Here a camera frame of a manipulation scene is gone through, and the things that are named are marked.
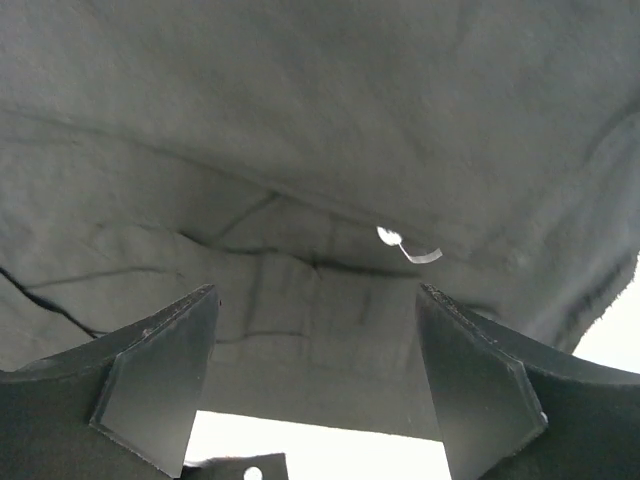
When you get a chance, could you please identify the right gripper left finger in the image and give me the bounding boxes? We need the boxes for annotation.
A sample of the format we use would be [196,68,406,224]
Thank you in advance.
[1,285,219,479]

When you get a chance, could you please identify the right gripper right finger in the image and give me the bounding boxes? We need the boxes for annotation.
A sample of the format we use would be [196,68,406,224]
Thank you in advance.
[416,285,639,479]

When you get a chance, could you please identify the black long sleeve shirt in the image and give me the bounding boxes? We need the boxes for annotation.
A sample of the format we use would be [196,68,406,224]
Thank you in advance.
[1,1,639,439]

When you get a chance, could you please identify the floral table cloth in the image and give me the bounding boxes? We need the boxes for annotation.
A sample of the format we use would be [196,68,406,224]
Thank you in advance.
[184,249,640,480]

